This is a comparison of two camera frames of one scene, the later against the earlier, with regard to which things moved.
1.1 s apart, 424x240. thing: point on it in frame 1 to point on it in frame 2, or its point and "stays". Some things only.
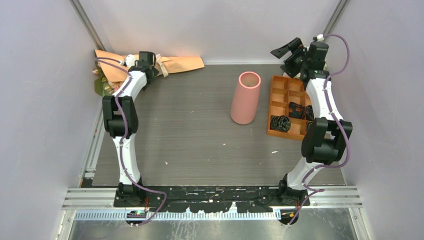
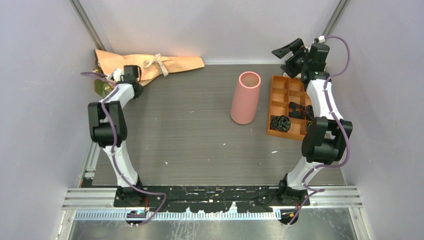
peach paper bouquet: (109, 78) stays
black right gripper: (292, 46) stays
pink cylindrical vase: (245, 101) stays
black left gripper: (155, 71) to (140, 93)
